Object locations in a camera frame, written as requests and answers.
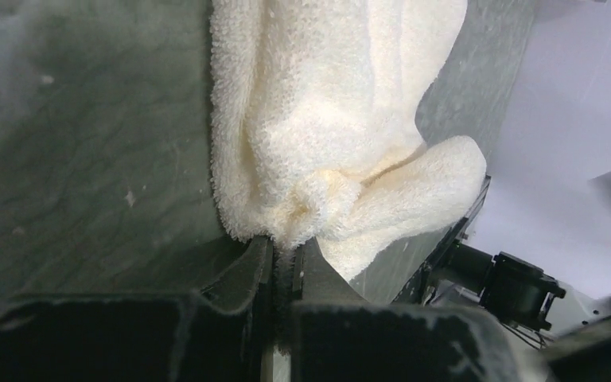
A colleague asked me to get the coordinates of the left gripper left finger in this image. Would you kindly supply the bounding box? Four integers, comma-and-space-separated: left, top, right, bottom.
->
203, 236, 274, 381

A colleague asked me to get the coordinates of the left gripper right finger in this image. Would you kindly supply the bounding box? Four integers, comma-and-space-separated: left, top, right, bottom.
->
290, 238, 368, 317

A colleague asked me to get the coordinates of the white towel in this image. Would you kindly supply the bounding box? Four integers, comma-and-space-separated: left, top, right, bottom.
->
210, 1, 486, 280

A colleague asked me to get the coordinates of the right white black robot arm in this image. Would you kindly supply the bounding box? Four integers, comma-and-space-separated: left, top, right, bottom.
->
440, 241, 611, 381

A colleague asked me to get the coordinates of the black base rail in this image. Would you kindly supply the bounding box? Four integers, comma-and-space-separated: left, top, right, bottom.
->
391, 174, 491, 306

